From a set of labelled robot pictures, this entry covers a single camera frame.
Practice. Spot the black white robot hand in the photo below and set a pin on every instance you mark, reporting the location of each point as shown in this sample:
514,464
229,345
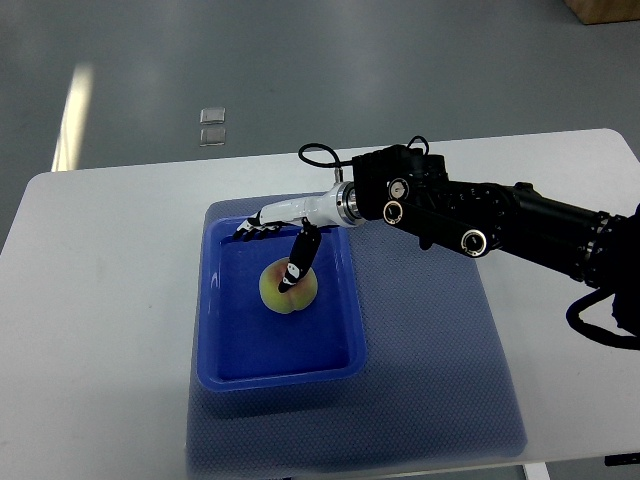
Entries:
335,208

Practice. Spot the green red peach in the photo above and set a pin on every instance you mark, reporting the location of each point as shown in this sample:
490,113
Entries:
296,298

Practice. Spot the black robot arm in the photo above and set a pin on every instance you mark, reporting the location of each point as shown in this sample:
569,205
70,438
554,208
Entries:
409,189

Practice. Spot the blue plastic tray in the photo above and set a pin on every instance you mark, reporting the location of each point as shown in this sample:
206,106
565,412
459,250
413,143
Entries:
241,345

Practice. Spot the blue textured mat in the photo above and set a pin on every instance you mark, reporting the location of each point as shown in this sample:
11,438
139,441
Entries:
435,387

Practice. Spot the brown cardboard box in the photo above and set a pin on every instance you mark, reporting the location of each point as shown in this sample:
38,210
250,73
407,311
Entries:
593,12

